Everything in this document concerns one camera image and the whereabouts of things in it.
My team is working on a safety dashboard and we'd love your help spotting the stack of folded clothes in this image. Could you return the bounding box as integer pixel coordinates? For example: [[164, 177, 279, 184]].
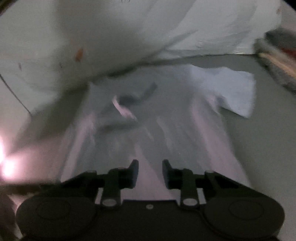
[[254, 28, 295, 94]]

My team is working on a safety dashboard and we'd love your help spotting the light blue t-shirt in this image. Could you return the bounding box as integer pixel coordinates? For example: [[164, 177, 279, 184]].
[[59, 64, 255, 200]]

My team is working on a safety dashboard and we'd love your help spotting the carrot print backdrop sheet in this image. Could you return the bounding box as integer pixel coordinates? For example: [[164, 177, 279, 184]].
[[0, 0, 283, 117]]

